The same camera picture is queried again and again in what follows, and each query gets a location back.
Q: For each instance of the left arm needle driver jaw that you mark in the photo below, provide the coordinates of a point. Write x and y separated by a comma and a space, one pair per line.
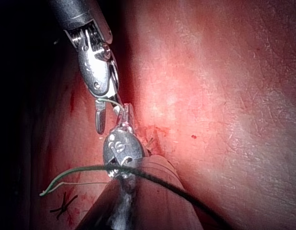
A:
122, 117
130, 117

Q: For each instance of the right arm needle driver jaw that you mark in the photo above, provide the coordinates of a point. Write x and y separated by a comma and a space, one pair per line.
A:
117, 100
100, 117

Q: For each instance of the left arm needle driver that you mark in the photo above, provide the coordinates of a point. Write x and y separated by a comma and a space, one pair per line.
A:
123, 151

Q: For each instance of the right arm needle driver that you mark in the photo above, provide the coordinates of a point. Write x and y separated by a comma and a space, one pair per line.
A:
95, 67

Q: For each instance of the blue thread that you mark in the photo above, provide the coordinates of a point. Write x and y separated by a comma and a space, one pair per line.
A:
78, 170

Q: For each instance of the dark left arm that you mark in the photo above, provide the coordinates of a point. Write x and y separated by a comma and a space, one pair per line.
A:
150, 208

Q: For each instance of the dark right arm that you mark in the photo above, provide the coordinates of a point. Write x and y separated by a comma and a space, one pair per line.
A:
75, 12

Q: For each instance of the black stitching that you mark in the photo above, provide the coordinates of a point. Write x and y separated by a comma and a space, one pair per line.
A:
63, 204

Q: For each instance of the tissue pad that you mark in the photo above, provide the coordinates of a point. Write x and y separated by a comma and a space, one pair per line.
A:
210, 95

